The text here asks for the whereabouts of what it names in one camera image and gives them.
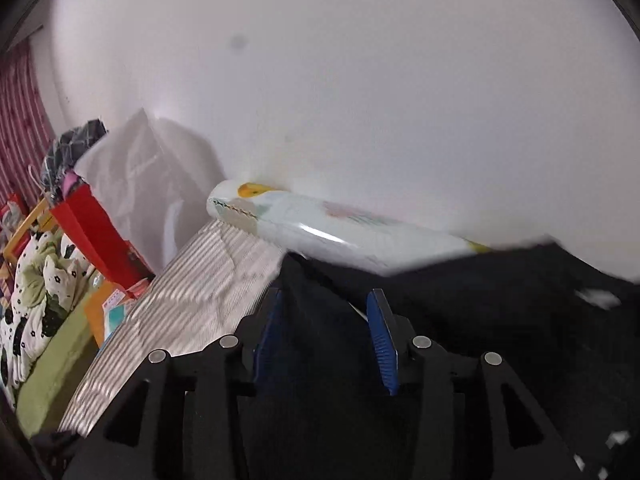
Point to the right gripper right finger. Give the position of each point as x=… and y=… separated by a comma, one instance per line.
x=476, y=419

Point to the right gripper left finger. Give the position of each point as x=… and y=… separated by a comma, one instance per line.
x=178, y=417

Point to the black sweatshirt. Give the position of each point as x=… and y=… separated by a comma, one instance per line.
x=569, y=332

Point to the grey plaid clothing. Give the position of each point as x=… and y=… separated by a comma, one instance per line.
x=63, y=154

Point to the teal white small box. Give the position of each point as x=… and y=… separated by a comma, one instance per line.
x=112, y=317

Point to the striped quilted mattress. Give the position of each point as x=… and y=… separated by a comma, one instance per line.
x=202, y=295

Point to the green bed sheet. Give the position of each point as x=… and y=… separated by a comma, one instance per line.
x=43, y=399

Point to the pink white small packet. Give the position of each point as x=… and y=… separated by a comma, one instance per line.
x=117, y=299

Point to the wooden nightstand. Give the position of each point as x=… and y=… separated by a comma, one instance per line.
x=94, y=312

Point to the white black floral blanket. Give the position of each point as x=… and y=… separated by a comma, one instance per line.
x=51, y=277

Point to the white patterned rolled mat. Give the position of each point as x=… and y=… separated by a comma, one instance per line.
x=332, y=232

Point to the red paper shopping bag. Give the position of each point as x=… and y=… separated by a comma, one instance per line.
x=89, y=227

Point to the white Miniso plastic bag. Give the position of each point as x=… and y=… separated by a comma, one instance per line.
x=152, y=176

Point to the wooden headboard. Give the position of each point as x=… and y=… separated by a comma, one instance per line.
x=38, y=220

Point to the red striped curtain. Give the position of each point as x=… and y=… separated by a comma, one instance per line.
x=25, y=130

